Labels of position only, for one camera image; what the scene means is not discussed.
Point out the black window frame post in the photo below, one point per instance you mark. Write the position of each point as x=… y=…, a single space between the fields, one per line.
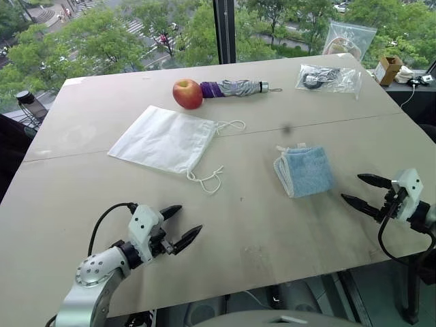
x=225 y=30

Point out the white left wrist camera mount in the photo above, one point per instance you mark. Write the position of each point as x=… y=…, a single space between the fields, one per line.
x=143 y=221

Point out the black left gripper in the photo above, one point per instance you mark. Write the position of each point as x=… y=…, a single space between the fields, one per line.
x=160 y=243

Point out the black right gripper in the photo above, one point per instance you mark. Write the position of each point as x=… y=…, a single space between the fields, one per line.
x=391 y=204

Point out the white cloth bundle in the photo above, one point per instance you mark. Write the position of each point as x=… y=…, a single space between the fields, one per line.
x=405 y=75

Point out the small cardboard box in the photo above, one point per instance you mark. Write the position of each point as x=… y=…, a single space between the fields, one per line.
x=388 y=69

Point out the clear zip bag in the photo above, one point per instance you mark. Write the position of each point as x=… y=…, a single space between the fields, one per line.
x=351 y=37

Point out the small white charger device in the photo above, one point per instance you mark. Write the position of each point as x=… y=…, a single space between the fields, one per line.
x=422 y=80

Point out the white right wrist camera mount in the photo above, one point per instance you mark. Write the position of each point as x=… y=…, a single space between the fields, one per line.
x=412 y=190

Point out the red apple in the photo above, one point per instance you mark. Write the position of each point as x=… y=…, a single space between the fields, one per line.
x=187 y=93

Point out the black stand under table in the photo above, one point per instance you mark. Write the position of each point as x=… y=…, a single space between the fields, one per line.
x=413 y=286

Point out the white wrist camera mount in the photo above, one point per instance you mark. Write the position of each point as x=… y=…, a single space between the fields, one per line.
x=143 y=221
x=412 y=190

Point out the folded purple grey umbrella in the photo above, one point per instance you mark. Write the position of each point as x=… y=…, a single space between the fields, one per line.
x=235 y=88

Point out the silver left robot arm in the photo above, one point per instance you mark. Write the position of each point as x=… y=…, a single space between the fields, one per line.
x=89 y=282

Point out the clear bag with black parts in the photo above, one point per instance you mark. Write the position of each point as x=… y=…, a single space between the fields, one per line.
x=323 y=80

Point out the folded blue towel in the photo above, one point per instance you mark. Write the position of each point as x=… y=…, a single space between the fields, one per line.
x=306 y=170

